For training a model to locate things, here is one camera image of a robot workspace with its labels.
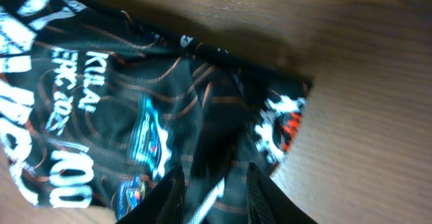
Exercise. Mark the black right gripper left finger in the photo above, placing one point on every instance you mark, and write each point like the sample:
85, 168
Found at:
164, 204

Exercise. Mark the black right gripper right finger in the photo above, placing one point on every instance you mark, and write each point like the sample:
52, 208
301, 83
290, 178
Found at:
267, 204

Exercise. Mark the black orange patterned jersey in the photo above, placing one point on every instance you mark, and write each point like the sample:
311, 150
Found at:
96, 109

